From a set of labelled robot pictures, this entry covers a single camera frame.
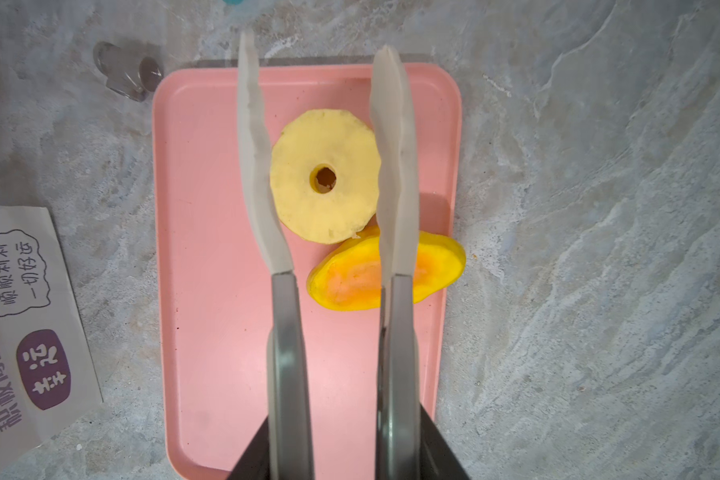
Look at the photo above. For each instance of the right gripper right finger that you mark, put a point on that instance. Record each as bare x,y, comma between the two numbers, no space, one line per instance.
437,460

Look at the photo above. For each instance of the small metal clip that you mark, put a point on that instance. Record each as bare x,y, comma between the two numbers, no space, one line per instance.
133,76

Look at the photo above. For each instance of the white food tongs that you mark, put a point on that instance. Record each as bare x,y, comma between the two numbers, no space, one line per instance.
398,405

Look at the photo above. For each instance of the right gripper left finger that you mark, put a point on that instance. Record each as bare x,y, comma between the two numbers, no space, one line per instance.
254,463

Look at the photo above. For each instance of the ring-shaped yellow bread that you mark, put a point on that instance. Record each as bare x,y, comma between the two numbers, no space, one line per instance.
324,175

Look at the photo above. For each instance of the orange half-round bread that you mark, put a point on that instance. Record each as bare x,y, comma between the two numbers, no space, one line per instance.
349,278

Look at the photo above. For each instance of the white paper bag with print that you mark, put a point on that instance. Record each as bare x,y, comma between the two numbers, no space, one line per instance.
47,376

